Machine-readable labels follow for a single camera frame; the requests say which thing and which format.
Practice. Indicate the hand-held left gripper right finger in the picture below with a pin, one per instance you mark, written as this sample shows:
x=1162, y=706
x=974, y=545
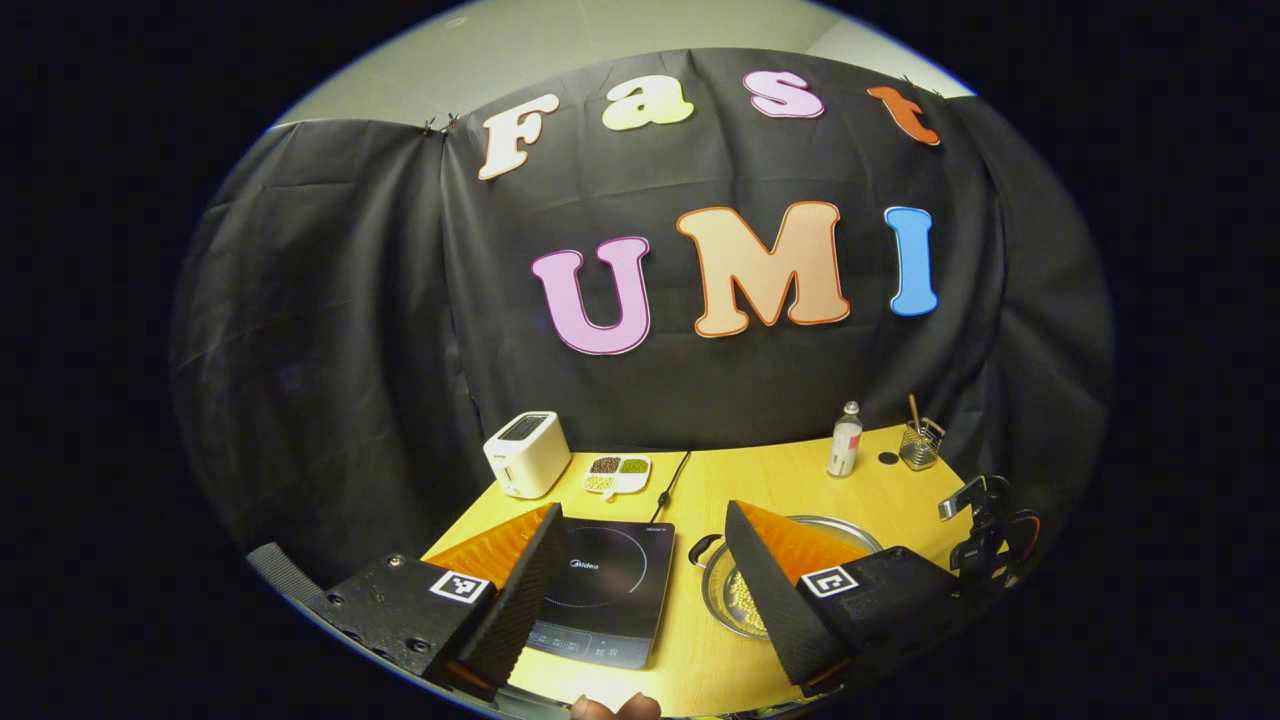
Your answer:
x=770, y=600

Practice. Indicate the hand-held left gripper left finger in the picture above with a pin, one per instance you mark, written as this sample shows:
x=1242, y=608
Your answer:
x=525, y=600

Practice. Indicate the black induction cooktop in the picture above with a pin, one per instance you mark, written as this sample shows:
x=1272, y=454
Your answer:
x=610, y=590

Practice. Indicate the pile of yellow soybeans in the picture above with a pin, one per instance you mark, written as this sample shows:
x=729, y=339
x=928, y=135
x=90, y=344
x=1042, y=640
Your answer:
x=745, y=600

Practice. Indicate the white toaster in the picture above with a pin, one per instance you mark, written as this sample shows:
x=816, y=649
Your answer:
x=525, y=458

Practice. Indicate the wooden stick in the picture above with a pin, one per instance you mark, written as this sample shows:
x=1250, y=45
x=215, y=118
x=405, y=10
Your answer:
x=914, y=412

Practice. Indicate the white divided bean tray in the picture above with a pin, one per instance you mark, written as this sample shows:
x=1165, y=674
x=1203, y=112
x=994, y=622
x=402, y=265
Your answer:
x=617, y=475

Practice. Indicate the clear bottle with pink label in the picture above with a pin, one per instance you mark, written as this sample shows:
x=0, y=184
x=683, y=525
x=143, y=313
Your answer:
x=845, y=445

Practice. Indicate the black backdrop cloth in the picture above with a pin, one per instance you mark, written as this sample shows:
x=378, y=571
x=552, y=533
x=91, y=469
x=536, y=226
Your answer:
x=350, y=300

